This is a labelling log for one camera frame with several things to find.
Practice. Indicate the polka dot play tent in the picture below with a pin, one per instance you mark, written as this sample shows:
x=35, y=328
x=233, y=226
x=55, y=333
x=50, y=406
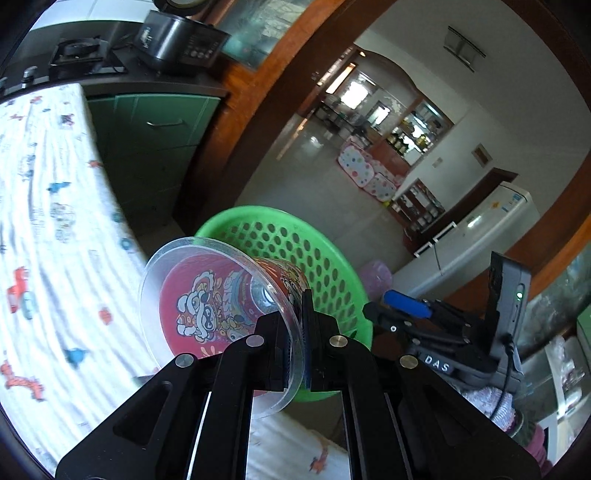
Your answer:
x=367, y=173

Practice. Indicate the red instant noodle cup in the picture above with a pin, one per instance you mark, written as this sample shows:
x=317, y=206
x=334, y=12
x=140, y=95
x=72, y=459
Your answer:
x=199, y=295

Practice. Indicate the green kitchen cabinet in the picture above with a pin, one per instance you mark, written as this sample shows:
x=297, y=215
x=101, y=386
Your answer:
x=146, y=142

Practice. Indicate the pink plastic bag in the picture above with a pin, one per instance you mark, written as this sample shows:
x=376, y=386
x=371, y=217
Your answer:
x=376, y=278

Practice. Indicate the black rice cooker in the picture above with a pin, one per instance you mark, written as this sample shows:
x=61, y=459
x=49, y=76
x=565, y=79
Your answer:
x=169, y=36

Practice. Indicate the black gas stove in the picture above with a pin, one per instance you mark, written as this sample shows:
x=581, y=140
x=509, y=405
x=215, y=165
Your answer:
x=70, y=60

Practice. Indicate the white refrigerator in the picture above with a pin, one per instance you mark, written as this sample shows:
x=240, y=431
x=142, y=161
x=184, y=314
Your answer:
x=462, y=251

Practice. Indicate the wooden shelf rack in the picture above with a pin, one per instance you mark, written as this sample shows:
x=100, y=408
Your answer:
x=417, y=208

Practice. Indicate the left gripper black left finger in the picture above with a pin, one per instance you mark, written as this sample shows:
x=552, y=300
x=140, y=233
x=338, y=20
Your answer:
x=282, y=354

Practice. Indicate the green plastic basket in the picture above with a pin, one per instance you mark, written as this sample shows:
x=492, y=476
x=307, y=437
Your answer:
x=335, y=286

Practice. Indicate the printed white tablecloth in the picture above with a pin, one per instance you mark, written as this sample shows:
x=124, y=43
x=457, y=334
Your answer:
x=71, y=344

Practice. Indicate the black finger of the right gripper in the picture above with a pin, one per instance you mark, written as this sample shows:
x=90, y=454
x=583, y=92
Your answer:
x=393, y=320

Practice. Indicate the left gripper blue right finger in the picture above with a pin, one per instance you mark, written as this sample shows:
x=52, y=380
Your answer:
x=312, y=335

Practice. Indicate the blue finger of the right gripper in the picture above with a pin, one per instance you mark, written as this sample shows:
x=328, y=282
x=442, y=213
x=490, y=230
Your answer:
x=408, y=305

